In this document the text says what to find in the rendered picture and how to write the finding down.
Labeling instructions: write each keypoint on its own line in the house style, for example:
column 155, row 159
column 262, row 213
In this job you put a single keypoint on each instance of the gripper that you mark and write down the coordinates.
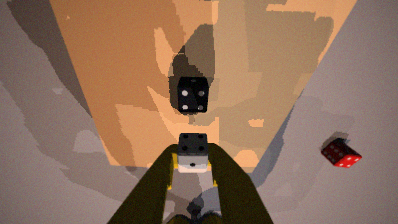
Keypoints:
column 239, row 200

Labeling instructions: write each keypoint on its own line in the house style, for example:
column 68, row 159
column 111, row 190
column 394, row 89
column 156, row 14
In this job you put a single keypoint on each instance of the orange flat mat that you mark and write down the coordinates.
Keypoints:
column 257, row 57

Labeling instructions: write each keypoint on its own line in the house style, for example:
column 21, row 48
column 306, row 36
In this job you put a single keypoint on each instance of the red die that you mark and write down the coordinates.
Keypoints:
column 340, row 155

